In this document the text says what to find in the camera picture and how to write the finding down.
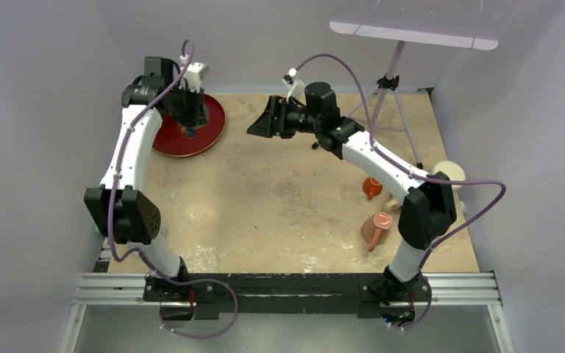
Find white overhead light panel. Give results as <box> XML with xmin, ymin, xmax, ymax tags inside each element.
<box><xmin>330</xmin><ymin>0</ymin><xmax>505</xmax><ymax>51</ymax></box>

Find white tripod stand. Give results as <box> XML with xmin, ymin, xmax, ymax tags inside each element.
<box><xmin>311</xmin><ymin>40</ymin><xmax>424</xmax><ymax>171</ymax></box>

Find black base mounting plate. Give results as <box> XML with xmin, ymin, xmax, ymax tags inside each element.
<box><xmin>143</xmin><ymin>273</ymin><xmax>431</xmax><ymax>321</ymax></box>

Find cream upside down mug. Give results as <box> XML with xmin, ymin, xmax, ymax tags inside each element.
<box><xmin>431</xmin><ymin>160</ymin><xmax>466</xmax><ymax>181</ymax></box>

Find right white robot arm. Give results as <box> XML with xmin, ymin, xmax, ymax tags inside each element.
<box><xmin>246</xmin><ymin>82</ymin><xmax>457</xmax><ymax>299</ymax></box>

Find small orange mug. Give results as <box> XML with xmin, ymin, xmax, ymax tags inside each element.
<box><xmin>362</xmin><ymin>176</ymin><xmax>383</xmax><ymax>200</ymax></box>

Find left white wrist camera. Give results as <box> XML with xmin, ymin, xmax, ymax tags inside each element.
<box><xmin>178</xmin><ymin>62</ymin><xmax>210</xmax><ymax>93</ymax></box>

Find round red lacquer tray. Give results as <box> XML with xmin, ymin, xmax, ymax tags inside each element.
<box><xmin>152</xmin><ymin>94</ymin><xmax>226</xmax><ymax>158</ymax></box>

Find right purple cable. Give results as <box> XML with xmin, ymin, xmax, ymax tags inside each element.
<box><xmin>294</xmin><ymin>53</ymin><xmax>508</xmax><ymax>332</ymax></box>

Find aluminium frame rail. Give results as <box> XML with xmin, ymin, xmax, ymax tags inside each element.
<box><xmin>59</xmin><ymin>273</ymin><xmax>515</xmax><ymax>352</ymax></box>

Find pink salmon mug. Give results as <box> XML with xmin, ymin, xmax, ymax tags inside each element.
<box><xmin>360</xmin><ymin>212</ymin><xmax>393</xmax><ymax>252</ymax></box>

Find beige mug sideways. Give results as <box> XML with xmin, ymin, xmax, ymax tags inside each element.
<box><xmin>381</xmin><ymin>196</ymin><xmax>402</xmax><ymax>213</ymax></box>

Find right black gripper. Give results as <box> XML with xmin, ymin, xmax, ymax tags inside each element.
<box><xmin>247</xmin><ymin>96</ymin><xmax>321</xmax><ymax>140</ymax></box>

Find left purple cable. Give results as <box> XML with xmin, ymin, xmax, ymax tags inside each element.
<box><xmin>107</xmin><ymin>38</ymin><xmax>240</xmax><ymax>340</ymax></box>

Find purple cable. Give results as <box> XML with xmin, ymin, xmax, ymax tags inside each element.
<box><xmin>107</xmin><ymin>38</ymin><xmax>240</xmax><ymax>340</ymax></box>
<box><xmin>294</xmin><ymin>53</ymin><xmax>508</xmax><ymax>332</ymax></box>

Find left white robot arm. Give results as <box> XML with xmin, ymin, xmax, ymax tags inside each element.
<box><xmin>84</xmin><ymin>54</ymin><xmax>209</xmax><ymax>301</ymax></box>

